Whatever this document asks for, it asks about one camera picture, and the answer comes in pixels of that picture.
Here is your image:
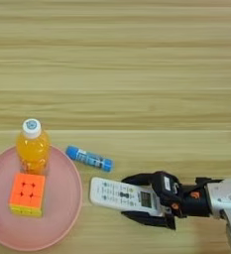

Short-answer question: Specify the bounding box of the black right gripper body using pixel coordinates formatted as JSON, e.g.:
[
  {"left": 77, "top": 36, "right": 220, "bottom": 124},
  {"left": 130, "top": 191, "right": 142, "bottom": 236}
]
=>
[{"left": 169, "top": 177, "right": 221, "bottom": 219}]

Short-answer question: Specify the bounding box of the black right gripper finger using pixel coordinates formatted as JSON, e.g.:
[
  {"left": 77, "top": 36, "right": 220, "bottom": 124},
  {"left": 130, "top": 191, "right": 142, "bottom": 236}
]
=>
[
  {"left": 121, "top": 171, "right": 157, "bottom": 187},
  {"left": 121, "top": 210, "right": 176, "bottom": 231}
]

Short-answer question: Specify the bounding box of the white remote control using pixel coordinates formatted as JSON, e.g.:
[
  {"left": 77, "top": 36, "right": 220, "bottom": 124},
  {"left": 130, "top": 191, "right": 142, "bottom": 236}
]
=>
[{"left": 88, "top": 177, "right": 168, "bottom": 217}]

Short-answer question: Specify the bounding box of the blue glue stick tube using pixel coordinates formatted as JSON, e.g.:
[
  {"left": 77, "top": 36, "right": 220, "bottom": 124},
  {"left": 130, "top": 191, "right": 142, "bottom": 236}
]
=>
[{"left": 65, "top": 145, "right": 115, "bottom": 174}]

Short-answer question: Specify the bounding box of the orange juice bottle white cap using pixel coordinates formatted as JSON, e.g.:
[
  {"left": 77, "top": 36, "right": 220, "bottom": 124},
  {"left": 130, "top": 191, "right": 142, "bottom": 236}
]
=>
[{"left": 15, "top": 118, "right": 52, "bottom": 176}]

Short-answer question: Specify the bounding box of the small black box white label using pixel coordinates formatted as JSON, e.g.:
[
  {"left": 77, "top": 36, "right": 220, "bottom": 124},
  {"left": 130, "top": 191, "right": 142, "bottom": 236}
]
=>
[{"left": 151, "top": 171, "right": 183, "bottom": 207}]

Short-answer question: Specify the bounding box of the pink round plate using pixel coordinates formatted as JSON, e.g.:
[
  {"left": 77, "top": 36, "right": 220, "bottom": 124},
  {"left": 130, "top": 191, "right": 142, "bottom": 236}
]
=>
[{"left": 0, "top": 144, "right": 84, "bottom": 252}]

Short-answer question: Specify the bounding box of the orange and yellow puzzle cube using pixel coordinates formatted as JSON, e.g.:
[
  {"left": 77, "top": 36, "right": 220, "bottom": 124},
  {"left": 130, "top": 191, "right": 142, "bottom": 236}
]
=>
[{"left": 8, "top": 172, "right": 47, "bottom": 218}]

